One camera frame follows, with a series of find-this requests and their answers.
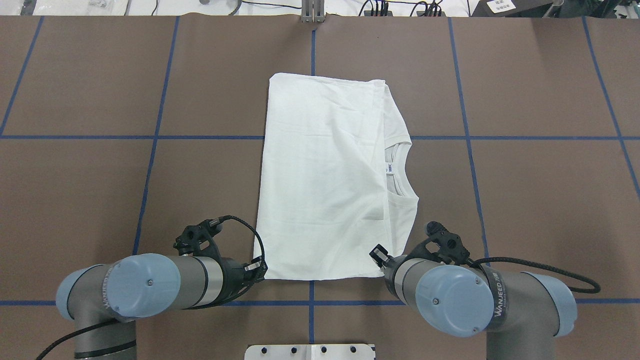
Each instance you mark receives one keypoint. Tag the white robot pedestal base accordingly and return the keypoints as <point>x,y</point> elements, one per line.
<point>335,351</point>

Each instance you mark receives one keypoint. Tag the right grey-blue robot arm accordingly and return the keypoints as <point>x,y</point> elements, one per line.
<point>522,313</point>

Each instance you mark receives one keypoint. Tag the white long-sleeve printed shirt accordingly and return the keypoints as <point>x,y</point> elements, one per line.
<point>333,182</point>

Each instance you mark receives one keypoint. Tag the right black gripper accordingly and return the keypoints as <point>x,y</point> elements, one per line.
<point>389,266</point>

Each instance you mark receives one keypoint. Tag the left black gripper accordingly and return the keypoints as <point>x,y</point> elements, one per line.
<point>232,275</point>

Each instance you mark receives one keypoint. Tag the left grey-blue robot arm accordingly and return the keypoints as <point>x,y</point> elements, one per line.
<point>104,301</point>

